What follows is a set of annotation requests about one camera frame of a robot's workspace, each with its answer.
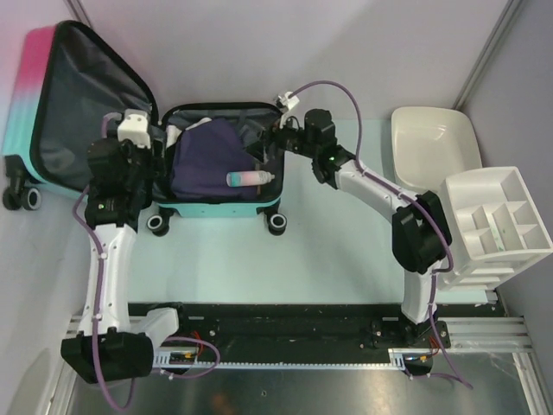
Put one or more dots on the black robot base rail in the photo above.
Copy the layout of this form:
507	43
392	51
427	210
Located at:
189	350

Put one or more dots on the left aluminium frame post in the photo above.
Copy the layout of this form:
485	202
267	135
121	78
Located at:
78	12

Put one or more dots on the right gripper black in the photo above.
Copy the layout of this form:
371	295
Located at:
259	149

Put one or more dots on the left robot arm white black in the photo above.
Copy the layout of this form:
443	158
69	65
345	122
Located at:
107	346

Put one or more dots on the aluminium extrusion crossbar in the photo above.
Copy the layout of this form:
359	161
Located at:
488	333

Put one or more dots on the cream plastic basin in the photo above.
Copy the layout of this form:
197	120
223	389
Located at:
429	144

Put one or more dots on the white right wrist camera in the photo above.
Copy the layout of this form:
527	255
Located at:
286	103

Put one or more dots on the pink teal gradient bottle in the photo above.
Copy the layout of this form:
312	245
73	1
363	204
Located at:
252	178

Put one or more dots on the aluminium frame post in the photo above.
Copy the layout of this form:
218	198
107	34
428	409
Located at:
78	12
501	29

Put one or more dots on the dark purple folded garment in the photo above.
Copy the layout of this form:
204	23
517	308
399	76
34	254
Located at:
204	155

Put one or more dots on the white cloth item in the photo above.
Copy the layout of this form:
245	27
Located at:
173	132

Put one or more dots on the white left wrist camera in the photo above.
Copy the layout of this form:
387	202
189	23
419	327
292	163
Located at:
135	128

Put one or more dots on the pink and teal children's suitcase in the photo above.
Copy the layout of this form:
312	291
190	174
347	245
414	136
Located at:
72	89

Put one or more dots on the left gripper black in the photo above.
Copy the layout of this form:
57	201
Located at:
156	164

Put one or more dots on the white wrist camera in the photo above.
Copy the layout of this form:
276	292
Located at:
286	103
135	128

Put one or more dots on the right aluminium frame post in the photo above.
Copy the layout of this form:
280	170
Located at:
501	29

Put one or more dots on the white divided organizer tray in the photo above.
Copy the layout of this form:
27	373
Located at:
496	229

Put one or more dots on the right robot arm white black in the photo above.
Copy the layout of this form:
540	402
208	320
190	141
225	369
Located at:
420	236

